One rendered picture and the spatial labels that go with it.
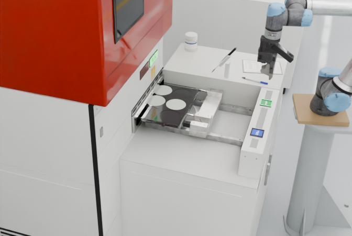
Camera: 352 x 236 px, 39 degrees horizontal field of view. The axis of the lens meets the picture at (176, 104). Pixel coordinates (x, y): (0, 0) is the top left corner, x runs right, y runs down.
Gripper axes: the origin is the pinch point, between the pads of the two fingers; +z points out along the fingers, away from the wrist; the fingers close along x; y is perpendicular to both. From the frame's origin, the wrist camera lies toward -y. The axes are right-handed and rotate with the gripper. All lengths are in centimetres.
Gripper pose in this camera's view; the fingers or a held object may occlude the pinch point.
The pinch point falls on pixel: (271, 77)
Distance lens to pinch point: 237.6
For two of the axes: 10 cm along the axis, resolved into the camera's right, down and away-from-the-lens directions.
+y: -9.5, -1.8, 2.4
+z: -0.2, 8.4, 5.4
